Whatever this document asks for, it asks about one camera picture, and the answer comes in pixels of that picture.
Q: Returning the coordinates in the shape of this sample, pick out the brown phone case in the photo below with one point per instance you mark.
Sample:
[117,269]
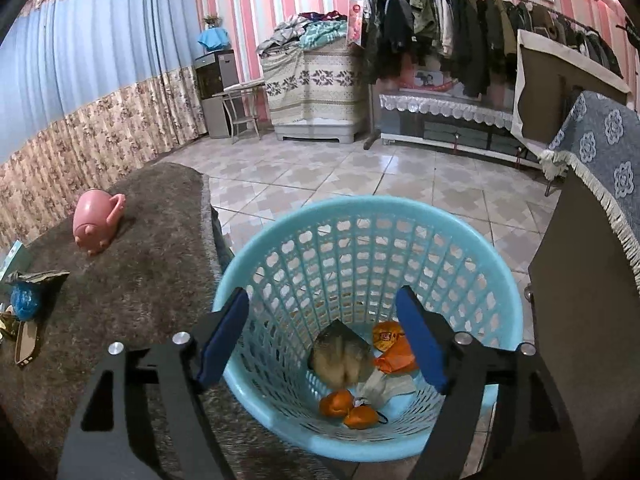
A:
[26,342]

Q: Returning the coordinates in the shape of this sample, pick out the blue floral curtain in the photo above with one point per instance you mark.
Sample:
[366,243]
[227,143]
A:
[91,90]

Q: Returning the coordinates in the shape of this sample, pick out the low tv stand lace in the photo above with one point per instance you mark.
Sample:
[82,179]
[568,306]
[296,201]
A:
[453,125]

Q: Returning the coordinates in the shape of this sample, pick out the light blue plastic basket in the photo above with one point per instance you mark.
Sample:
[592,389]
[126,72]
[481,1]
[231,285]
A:
[344,260]

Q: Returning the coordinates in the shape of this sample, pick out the grey floral cloth cover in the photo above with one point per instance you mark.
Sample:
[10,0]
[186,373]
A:
[599,141]

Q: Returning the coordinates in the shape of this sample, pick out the pile of clothes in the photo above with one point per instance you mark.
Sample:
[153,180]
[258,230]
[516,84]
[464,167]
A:
[307,31]

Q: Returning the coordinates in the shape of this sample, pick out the white framed board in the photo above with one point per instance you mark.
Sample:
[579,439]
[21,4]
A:
[549,79]

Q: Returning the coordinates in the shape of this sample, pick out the pink pig-shaped mug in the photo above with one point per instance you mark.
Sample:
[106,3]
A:
[96,219]

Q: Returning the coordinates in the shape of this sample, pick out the brown shaggy rug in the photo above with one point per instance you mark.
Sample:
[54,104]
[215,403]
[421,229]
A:
[158,277]

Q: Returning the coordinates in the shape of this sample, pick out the blue plastic bag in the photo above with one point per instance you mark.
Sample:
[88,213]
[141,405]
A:
[25,300]

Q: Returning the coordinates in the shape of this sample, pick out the patterned snack wrapper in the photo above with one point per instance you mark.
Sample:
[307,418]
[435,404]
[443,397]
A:
[49,282]

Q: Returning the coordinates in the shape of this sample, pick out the covered chest with cloth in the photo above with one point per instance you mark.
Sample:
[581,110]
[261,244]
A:
[316,94]

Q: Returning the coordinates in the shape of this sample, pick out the grey water dispenser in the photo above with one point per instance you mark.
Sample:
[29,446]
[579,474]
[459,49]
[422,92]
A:
[214,72]

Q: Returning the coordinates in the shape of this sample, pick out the teal tissue box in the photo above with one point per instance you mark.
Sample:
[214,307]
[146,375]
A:
[18,259]

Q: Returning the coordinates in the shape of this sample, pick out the small folding table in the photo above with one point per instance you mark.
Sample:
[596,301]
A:
[240,104]

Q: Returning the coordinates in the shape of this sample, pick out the clothes rack with garments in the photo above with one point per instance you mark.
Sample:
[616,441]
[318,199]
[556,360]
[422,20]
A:
[462,49]

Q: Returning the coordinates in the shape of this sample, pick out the blue cloth bundle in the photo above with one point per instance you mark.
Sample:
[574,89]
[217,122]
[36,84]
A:
[214,39]

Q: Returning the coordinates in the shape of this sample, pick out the small potted plant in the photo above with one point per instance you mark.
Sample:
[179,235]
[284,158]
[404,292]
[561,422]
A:
[212,21]

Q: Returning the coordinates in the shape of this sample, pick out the white crumpled tissue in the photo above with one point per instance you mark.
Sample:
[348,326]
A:
[379,388]

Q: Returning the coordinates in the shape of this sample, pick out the dark wooden furniture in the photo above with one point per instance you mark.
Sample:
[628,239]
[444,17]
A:
[586,318]

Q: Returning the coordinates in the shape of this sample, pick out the orange snack bag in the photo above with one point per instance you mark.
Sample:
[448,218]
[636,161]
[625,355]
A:
[396,355]

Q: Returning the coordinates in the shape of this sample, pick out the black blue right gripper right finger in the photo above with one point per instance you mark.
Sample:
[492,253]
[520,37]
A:
[532,438]

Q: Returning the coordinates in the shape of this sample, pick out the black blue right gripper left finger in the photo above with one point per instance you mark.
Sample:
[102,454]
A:
[111,436]

